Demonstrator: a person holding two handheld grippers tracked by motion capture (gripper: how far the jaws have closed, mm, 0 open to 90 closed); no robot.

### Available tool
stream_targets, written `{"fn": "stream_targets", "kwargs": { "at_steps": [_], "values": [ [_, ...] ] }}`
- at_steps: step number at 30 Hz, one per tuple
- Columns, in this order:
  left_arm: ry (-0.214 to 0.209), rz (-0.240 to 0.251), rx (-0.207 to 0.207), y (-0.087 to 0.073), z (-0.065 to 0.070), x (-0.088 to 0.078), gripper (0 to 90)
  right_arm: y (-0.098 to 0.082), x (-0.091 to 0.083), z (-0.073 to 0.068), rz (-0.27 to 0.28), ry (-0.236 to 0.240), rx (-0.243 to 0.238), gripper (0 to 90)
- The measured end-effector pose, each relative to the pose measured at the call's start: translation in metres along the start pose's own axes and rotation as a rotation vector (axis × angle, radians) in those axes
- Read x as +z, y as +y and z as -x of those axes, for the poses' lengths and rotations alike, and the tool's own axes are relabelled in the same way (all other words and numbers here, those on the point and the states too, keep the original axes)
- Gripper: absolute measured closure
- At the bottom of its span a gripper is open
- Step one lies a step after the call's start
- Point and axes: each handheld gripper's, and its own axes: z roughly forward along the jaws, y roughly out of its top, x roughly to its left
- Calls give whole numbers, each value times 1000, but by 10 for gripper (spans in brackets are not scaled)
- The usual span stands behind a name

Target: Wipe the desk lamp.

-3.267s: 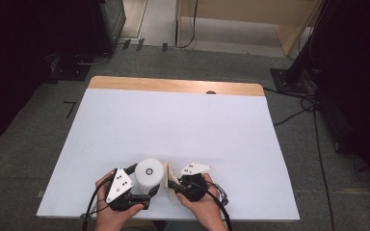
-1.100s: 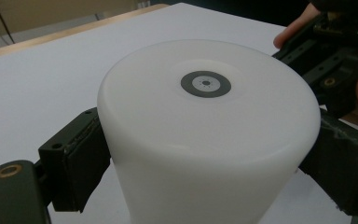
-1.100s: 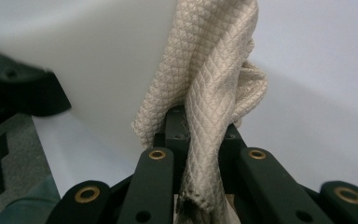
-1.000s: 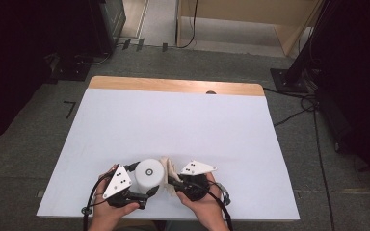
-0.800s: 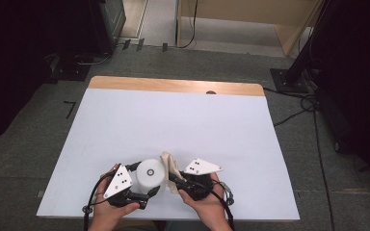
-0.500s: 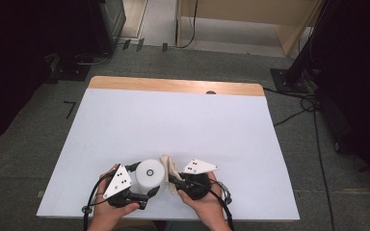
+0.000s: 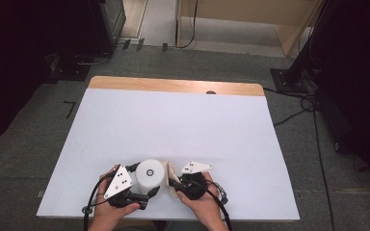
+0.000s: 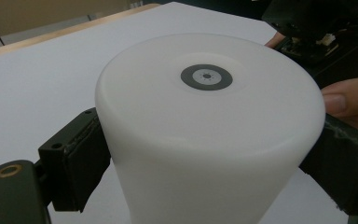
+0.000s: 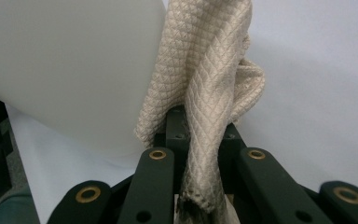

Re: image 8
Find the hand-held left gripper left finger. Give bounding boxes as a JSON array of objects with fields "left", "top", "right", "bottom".
[{"left": 37, "top": 107, "right": 112, "bottom": 214}]

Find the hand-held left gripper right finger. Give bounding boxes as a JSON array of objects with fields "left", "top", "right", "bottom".
[{"left": 298, "top": 113, "right": 358, "bottom": 217}]

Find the white cylindrical lamp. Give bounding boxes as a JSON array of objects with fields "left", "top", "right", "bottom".
[{"left": 94, "top": 32, "right": 326, "bottom": 224}]

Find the white table cover sheet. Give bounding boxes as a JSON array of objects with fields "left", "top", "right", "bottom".
[{"left": 0, "top": 1, "right": 349, "bottom": 224}]

